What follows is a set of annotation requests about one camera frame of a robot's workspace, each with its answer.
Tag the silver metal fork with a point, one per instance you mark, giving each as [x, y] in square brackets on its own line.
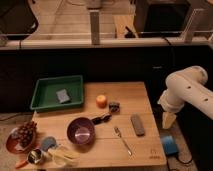
[118, 132]

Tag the grey rectangular block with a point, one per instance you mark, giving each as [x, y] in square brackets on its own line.
[137, 125]

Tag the black handled utensil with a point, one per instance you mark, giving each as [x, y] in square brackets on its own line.
[101, 119]

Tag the grey sponge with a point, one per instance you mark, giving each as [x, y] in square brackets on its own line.
[63, 96]

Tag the red plate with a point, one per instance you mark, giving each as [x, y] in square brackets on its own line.
[13, 146]

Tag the orange fruit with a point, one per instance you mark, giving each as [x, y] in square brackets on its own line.
[101, 101]

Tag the wooden table board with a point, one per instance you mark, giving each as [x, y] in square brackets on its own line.
[108, 151]

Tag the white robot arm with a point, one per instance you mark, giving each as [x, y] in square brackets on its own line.
[185, 86]

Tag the purple bowl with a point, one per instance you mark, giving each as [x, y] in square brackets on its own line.
[81, 131]

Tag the bunch of dark grapes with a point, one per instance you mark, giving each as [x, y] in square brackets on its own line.
[26, 133]

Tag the blue round lid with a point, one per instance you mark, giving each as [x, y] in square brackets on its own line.
[47, 143]

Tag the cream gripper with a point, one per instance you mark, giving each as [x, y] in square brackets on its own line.
[168, 119]

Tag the small dark grey object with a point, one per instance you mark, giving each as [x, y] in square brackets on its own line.
[114, 107]

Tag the silver metal cup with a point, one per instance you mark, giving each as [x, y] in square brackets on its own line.
[35, 157]

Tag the blue tape roll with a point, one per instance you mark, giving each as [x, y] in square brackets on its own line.
[169, 145]

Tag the green plastic tray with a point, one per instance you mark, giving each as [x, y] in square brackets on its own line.
[45, 99]

